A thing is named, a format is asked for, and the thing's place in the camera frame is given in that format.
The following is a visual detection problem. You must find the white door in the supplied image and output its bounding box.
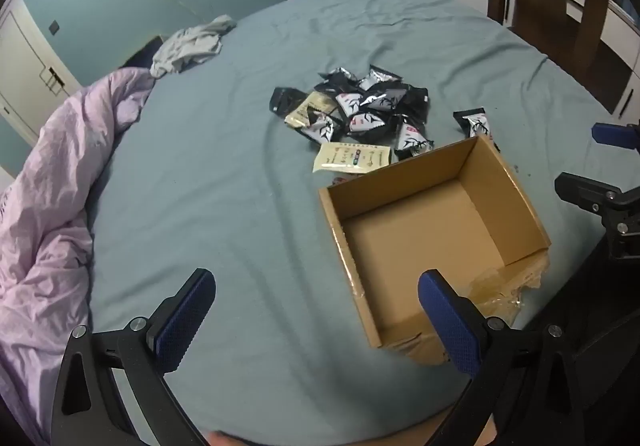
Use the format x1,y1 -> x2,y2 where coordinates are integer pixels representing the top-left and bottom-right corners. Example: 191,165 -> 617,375
0,0 -> 83,147

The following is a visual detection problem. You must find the pile of black snack packets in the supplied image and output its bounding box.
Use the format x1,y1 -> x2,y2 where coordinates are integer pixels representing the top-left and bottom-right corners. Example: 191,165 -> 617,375
302,66 -> 434,163

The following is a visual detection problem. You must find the dark bedside furniture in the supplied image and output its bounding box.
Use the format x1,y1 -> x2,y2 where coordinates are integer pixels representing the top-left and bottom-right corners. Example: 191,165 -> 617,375
122,36 -> 166,70

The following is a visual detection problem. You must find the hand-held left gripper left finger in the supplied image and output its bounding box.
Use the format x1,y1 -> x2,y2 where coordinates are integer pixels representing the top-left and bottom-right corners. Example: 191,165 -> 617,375
50,269 -> 217,446

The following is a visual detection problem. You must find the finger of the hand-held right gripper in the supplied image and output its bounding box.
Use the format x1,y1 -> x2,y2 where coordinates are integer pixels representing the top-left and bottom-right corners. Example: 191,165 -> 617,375
592,122 -> 640,149
555,172 -> 640,261

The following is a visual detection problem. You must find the brown cardboard box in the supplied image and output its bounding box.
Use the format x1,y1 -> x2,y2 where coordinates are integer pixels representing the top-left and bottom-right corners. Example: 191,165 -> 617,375
318,135 -> 552,367

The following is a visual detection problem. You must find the beige snack packet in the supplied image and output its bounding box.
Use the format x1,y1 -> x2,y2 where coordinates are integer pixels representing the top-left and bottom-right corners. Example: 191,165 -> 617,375
284,92 -> 336,131
312,142 -> 391,175

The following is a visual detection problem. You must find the purple blanket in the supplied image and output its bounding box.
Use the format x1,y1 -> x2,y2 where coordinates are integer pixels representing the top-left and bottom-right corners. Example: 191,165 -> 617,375
0,67 -> 158,446

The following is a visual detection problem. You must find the black white snack packet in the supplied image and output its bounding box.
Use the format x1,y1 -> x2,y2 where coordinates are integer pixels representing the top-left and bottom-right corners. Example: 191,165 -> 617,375
453,107 -> 501,153

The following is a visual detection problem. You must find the brown wooden chair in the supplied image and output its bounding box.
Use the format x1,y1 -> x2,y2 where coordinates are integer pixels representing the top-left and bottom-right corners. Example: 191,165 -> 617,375
472,0 -> 640,114

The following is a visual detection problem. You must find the grey crumpled cloth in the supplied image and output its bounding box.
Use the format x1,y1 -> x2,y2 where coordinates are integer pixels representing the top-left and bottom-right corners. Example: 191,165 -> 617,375
150,14 -> 237,79

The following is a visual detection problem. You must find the plain black snack packet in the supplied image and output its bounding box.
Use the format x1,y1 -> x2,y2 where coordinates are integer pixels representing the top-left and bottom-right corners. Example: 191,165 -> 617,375
270,86 -> 307,115

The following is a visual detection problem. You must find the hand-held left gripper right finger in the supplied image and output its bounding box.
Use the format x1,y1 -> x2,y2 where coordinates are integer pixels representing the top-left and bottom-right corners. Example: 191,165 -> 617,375
418,269 -> 596,446

